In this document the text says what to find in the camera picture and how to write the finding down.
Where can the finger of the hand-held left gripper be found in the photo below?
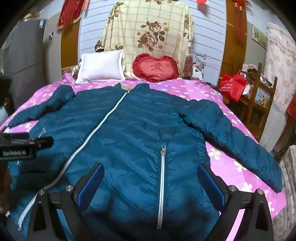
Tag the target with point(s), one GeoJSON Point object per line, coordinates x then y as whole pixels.
{"type": "Point", "coordinates": [44, 141]}

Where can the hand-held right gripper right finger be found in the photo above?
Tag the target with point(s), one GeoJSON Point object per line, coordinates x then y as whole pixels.
{"type": "Point", "coordinates": [209, 183]}

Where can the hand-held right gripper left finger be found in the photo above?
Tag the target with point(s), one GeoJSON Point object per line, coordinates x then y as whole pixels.
{"type": "Point", "coordinates": [91, 183]}

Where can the teal puffer jacket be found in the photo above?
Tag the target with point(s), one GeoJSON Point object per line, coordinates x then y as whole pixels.
{"type": "Point", "coordinates": [129, 129]}

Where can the beige bed mattress edge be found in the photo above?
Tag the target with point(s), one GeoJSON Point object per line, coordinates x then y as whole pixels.
{"type": "Point", "coordinates": [288, 185]}

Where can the grey refrigerator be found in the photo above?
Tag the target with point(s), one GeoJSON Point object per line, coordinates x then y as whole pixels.
{"type": "Point", "coordinates": [27, 58]}

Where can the white pillow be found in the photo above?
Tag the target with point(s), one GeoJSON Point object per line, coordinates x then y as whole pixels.
{"type": "Point", "coordinates": [99, 66]}

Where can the pink floral bed sheet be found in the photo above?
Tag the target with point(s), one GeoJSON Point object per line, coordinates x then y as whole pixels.
{"type": "Point", "coordinates": [189, 90]}

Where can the wooden chair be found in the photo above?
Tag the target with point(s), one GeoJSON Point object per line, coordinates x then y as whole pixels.
{"type": "Point", "coordinates": [259, 102]}

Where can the red shopping bag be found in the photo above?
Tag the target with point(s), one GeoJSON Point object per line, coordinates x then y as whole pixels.
{"type": "Point", "coordinates": [232, 87]}

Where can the brown wooden door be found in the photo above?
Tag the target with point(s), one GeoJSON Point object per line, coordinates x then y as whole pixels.
{"type": "Point", "coordinates": [70, 46]}
{"type": "Point", "coordinates": [231, 51]}

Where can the red heart cushion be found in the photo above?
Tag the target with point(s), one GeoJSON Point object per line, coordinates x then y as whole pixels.
{"type": "Point", "coordinates": [156, 68]}

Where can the pale floral upright mattress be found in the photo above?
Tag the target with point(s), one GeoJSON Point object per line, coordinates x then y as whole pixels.
{"type": "Point", "coordinates": [279, 69]}

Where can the cream rose-print cloth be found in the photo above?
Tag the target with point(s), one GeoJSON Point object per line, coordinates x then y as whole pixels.
{"type": "Point", "coordinates": [148, 23]}

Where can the red knot hanging ornament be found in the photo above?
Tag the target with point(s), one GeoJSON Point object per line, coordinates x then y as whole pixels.
{"type": "Point", "coordinates": [239, 20]}

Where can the red fringed wall banner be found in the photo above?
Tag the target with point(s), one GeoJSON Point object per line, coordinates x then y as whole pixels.
{"type": "Point", "coordinates": [68, 14]}

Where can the framed wall picture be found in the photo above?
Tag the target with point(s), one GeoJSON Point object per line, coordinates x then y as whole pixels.
{"type": "Point", "coordinates": [259, 36]}

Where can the red paper wall decoration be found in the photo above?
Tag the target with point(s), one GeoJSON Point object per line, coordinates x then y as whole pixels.
{"type": "Point", "coordinates": [201, 1]}

